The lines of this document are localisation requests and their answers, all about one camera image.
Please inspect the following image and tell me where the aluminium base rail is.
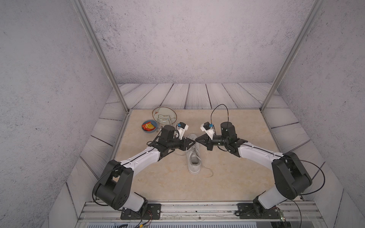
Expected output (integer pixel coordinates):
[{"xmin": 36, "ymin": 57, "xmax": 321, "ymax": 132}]
[{"xmin": 76, "ymin": 200, "xmax": 327, "ymax": 228}]

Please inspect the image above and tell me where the white shoelace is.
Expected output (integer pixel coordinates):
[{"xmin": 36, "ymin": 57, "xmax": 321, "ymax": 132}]
[{"xmin": 174, "ymin": 148, "xmax": 214, "ymax": 179}]

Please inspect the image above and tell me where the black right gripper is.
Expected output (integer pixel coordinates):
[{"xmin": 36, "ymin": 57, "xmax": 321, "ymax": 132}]
[{"xmin": 195, "ymin": 133, "xmax": 229, "ymax": 152}]

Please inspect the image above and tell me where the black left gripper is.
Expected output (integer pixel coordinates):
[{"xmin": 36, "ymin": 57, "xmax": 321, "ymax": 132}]
[{"xmin": 166, "ymin": 136, "xmax": 195, "ymax": 152}]

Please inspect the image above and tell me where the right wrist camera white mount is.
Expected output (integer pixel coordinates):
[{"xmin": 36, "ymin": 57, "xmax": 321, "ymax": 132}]
[{"xmin": 200, "ymin": 122, "xmax": 215, "ymax": 140}]

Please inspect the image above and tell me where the red yellow snack packet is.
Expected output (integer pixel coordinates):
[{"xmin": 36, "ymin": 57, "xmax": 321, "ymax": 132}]
[{"xmin": 142, "ymin": 122, "xmax": 156, "ymax": 132}]

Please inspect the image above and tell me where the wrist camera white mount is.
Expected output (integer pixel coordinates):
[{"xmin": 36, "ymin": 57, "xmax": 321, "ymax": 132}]
[
  {"xmin": 176, "ymin": 122, "xmax": 189, "ymax": 140},
  {"xmin": 200, "ymin": 122, "xmax": 215, "ymax": 140}
]

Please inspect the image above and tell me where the black right camera cable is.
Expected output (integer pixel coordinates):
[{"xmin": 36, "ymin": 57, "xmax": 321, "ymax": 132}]
[{"xmin": 210, "ymin": 104, "xmax": 230, "ymax": 126}]

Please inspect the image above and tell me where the left aluminium frame post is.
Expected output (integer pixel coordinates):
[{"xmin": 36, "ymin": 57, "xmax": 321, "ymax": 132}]
[{"xmin": 71, "ymin": 0, "xmax": 129, "ymax": 113}]

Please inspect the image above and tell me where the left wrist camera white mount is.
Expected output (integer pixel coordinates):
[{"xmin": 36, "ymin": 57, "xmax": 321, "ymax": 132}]
[{"xmin": 176, "ymin": 122, "xmax": 189, "ymax": 140}]

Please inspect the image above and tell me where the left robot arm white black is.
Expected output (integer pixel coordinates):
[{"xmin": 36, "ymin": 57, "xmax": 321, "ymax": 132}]
[{"xmin": 92, "ymin": 122, "xmax": 195, "ymax": 214}]

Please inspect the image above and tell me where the aluminium frame post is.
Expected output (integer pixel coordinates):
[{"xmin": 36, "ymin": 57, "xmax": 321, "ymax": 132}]
[
  {"xmin": 71, "ymin": 0, "xmax": 129, "ymax": 113},
  {"xmin": 260, "ymin": 0, "xmax": 325, "ymax": 114}
]

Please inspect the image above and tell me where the right aluminium frame post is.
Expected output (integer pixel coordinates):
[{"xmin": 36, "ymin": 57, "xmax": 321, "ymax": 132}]
[{"xmin": 260, "ymin": 0, "xmax": 325, "ymax": 114}]

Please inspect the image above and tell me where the blue ceramic bowl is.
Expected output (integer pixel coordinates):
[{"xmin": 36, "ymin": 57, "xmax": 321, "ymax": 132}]
[{"xmin": 141, "ymin": 120, "xmax": 158, "ymax": 133}]

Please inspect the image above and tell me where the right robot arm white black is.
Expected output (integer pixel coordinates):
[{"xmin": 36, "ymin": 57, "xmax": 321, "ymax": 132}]
[{"xmin": 196, "ymin": 122, "xmax": 312, "ymax": 218}]

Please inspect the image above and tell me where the white sneaker shoe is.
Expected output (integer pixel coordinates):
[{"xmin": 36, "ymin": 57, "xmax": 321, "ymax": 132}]
[{"xmin": 186, "ymin": 143, "xmax": 202, "ymax": 175}]

